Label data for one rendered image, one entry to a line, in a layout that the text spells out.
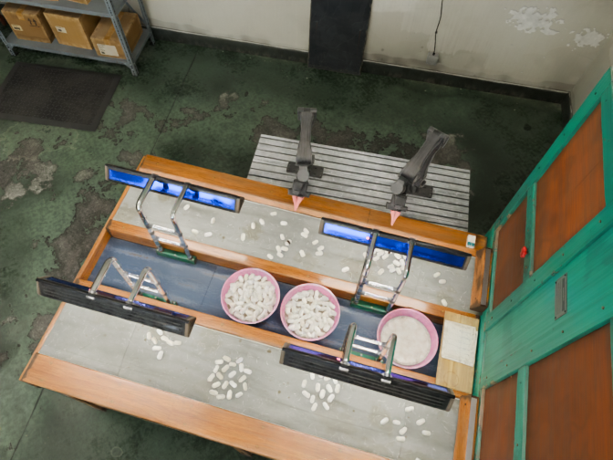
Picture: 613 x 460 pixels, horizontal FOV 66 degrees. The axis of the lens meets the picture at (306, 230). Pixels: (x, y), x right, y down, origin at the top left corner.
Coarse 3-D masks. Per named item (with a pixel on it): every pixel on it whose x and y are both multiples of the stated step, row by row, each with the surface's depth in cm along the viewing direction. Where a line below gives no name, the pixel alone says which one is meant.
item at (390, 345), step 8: (352, 328) 171; (352, 336) 170; (360, 336) 186; (392, 336) 171; (344, 344) 197; (352, 344) 169; (376, 344) 185; (384, 344) 184; (392, 344) 169; (344, 352) 168; (352, 352) 208; (376, 352) 195; (384, 352) 190; (392, 352) 167; (344, 360) 166; (376, 360) 204; (392, 360) 166; (344, 368) 165; (384, 376) 163
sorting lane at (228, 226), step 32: (128, 192) 242; (160, 224) 234; (192, 224) 234; (224, 224) 235; (256, 224) 235; (288, 224) 235; (256, 256) 226; (288, 256) 227; (320, 256) 227; (352, 256) 227; (384, 288) 220; (416, 288) 220; (448, 288) 221
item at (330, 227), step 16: (320, 224) 195; (336, 224) 194; (352, 224) 195; (352, 240) 196; (368, 240) 194; (384, 240) 193; (400, 240) 191; (416, 240) 190; (416, 256) 193; (432, 256) 191; (448, 256) 190; (464, 256) 188
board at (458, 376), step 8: (448, 312) 211; (456, 320) 209; (464, 320) 209; (472, 320) 209; (440, 352) 202; (440, 360) 201; (448, 360) 201; (440, 368) 199; (448, 368) 199; (456, 368) 199; (464, 368) 199; (472, 368) 199; (440, 376) 197; (448, 376) 197; (456, 376) 197; (464, 376) 198; (472, 376) 198; (440, 384) 196; (448, 384) 196; (456, 384) 196; (464, 384) 196; (472, 384) 196
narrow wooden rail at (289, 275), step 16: (112, 224) 230; (128, 224) 231; (128, 240) 235; (144, 240) 229; (176, 240) 227; (208, 256) 225; (224, 256) 223; (240, 256) 223; (272, 272) 220; (288, 272) 220; (304, 272) 220; (336, 288) 217; (352, 288) 217; (368, 288) 217; (384, 304) 217; (400, 304) 214; (416, 304) 214; (432, 304) 214; (432, 320) 218
